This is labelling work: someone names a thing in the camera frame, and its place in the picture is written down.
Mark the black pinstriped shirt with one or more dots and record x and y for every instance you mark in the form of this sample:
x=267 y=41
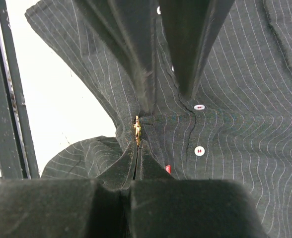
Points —
x=238 y=126

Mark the gold brooch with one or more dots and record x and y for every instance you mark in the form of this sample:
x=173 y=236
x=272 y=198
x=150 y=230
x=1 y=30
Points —
x=137 y=128

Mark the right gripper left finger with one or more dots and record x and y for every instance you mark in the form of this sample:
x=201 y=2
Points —
x=69 y=208

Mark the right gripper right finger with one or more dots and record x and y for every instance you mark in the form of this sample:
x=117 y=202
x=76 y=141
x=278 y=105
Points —
x=163 y=207

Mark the opposing finger of the left gripper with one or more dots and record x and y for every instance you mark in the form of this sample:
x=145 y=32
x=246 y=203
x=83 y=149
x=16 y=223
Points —
x=191 y=28

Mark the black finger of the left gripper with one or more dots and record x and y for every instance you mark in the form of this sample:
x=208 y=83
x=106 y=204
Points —
x=128 y=28

